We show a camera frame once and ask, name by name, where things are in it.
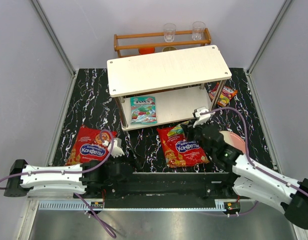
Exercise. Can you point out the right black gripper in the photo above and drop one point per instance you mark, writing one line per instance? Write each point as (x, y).
(190, 130)

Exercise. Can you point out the black marble mat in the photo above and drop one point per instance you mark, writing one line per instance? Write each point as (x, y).
(91, 105)

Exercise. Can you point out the right red Konfety candy bag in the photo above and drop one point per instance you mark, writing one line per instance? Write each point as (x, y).
(180, 153)

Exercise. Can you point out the right clear drinking glass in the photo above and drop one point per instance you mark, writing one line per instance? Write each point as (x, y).
(198, 28)

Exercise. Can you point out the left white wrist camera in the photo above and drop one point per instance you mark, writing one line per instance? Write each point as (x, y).
(117, 151)

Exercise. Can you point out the olive round lid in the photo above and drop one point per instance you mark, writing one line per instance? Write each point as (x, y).
(169, 48)

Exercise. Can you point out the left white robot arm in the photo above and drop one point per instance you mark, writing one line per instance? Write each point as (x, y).
(89, 178)

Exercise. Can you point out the white two-tier shelf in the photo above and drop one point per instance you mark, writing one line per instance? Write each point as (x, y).
(175, 78)

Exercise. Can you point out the clear drinking glass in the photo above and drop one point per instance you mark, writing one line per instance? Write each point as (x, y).
(169, 31)
(198, 28)

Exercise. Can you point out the cream floral plate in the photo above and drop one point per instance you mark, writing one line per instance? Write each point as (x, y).
(234, 140)

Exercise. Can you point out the left clear drinking glass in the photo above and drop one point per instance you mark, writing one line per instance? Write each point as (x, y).
(169, 31)

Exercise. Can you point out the red konfety candy bag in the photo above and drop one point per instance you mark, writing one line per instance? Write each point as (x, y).
(88, 146)
(180, 153)

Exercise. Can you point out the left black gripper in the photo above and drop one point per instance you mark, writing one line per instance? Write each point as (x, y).
(130, 161)

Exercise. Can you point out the green yellow Fox's candy bag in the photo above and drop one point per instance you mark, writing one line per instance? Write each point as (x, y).
(177, 130)

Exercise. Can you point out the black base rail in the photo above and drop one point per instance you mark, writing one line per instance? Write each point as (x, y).
(164, 191)

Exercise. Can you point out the left red Konfety candy bag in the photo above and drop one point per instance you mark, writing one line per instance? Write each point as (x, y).
(88, 146)

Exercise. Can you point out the teal Fox's mint candy bag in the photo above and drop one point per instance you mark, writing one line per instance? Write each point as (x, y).
(143, 110)

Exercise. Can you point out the orange Fox's candy bag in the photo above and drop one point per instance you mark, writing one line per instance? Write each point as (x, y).
(225, 97)

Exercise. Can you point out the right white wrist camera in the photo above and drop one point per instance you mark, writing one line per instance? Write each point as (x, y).
(201, 116)

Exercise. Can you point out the brown wooden rack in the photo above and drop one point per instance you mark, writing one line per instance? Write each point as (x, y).
(124, 44)

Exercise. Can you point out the orange round object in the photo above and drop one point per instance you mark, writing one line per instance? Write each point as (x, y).
(146, 50)

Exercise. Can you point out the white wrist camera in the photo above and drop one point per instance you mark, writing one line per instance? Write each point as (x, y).
(201, 116)
(117, 151)

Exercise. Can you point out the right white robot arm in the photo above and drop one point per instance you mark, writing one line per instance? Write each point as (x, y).
(249, 178)

